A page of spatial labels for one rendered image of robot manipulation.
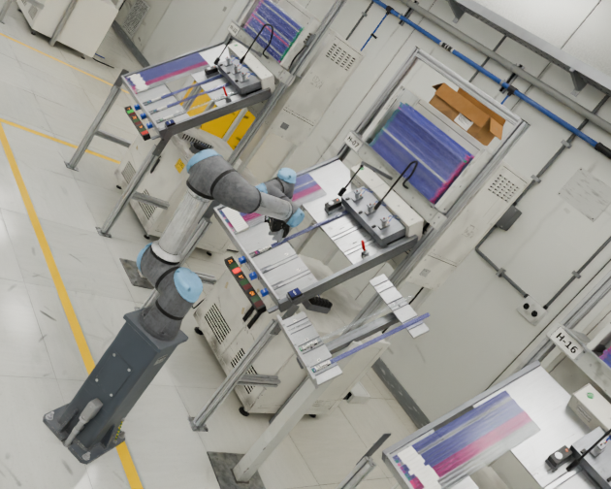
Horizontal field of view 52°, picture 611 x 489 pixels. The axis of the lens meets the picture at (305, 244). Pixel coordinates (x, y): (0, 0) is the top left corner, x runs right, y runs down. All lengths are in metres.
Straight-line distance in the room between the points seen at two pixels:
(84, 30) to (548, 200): 4.73
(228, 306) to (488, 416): 1.53
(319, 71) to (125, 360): 2.30
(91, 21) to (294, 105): 3.35
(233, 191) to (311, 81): 2.05
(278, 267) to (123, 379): 0.86
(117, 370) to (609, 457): 1.69
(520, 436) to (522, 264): 2.03
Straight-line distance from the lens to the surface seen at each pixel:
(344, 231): 2.88
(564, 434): 2.43
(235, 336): 3.25
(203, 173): 2.04
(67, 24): 6.84
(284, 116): 3.97
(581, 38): 4.65
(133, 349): 2.28
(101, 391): 2.41
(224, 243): 4.36
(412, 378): 4.49
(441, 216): 2.82
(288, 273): 2.73
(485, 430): 2.35
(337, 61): 3.99
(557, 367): 2.68
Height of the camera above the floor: 1.72
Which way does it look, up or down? 17 degrees down
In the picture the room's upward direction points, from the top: 37 degrees clockwise
